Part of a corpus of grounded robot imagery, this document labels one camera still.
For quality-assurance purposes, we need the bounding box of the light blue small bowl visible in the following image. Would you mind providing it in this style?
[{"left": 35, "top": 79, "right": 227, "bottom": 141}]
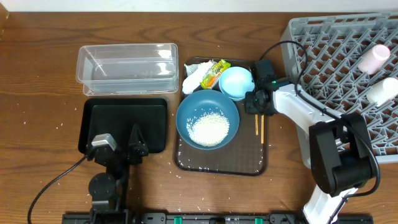
[{"left": 218, "top": 67, "right": 255, "bottom": 101}]

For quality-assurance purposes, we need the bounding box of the pink small cup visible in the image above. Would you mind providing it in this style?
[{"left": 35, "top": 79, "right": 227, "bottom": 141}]
[{"left": 358, "top": 44, "right": 391, "bottom": 75}]

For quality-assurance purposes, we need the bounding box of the white paper cup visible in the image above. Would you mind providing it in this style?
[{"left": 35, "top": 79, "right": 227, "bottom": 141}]
[{"left": 366, "top": 77, "right": 398, "bottom": 106}]

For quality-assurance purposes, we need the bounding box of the wooden chopstick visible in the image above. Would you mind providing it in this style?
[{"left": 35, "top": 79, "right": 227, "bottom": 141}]
[
  {"left": 255, "top": 114, "right": 259, "bottom": 136},
  {"left": 260, "top": 115, "right": 265, "bottom": 145}
]

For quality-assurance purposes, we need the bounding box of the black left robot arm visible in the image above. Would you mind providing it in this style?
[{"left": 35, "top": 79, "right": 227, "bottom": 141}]
[{"left": 86, "top": 124, "right": 149, "bottom": 224}]

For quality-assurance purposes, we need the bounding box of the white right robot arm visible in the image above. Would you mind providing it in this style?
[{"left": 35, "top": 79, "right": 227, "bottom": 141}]
[{"left": 244, "top": 60, "right": 380, "bottom": 223}]

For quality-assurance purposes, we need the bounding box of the grey dishwasher rack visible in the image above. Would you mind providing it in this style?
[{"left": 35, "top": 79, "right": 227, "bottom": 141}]
[{"left": 281, "top": 12, "right": 397, "bottom": 164}]

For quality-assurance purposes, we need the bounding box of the black plastic bin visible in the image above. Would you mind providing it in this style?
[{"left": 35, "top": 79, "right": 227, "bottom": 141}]
[{"left": 78, "top": 98, "right": 167, "bottom": 154}]

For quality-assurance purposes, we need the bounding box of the green yellow snack wrapper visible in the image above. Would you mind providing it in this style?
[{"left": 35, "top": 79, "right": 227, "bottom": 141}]
[{"left": 200, "top": 59, "right": 231, "bottom": 90}]

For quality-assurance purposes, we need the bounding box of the dark brown serving tray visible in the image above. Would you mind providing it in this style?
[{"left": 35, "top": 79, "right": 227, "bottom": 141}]
[{"left": 172, "top": 56, "right": 269, "bottom": 177}]

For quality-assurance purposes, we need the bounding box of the large dark blue bowl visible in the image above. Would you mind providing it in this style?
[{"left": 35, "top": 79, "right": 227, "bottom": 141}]
[{"left": 175, "top": 90, "right": 239, "bottom": 150}]

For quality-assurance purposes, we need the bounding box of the pile of white rice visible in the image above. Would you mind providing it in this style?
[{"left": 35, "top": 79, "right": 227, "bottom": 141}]
[{"left": 186, "top": 112, "right": 229, "bottom": 147}]

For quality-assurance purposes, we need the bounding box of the crumpled white tissue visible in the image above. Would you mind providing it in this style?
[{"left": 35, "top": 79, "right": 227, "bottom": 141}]
[{"left": 182, "top": 60, "right": 215, "bottom": 95}]

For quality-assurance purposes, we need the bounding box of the clear plastic bin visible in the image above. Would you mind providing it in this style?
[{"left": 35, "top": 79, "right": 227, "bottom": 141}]
[{"left": 76, "top": 43, "right": 179, "bottom": 96}]

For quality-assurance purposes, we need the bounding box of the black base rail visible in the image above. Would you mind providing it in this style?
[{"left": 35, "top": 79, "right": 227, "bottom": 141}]
[{"left": 61, "top": 212, "right": 374, "bottom": 224}]

